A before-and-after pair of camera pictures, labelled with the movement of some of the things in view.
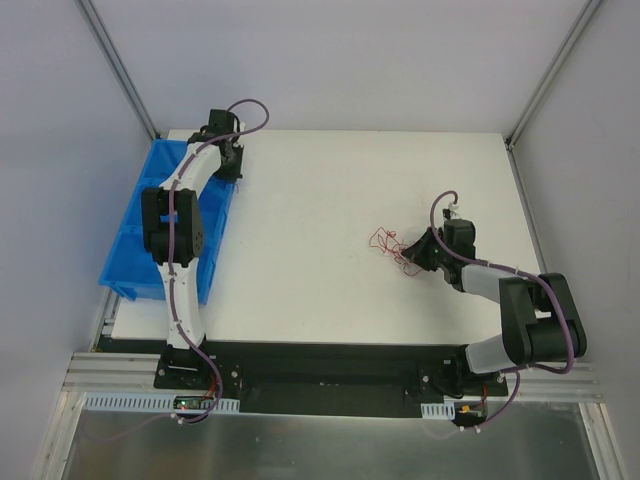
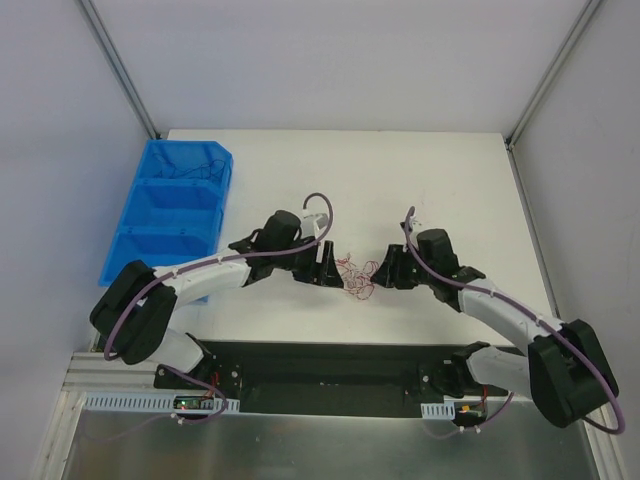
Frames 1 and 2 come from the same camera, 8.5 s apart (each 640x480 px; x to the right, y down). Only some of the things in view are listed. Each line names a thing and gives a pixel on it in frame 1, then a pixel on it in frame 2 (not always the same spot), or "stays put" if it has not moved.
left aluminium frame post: x=97 y=24 stays put
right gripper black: x=432 y=249 to x=398 y=270
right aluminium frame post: x=528 y=110 stays put
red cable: x=390 y=245 to x=357 y=282
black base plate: x=326 y=378 stays put
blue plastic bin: x=127 y=269 stays put
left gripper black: x=231 y=161 to x=316 y=267
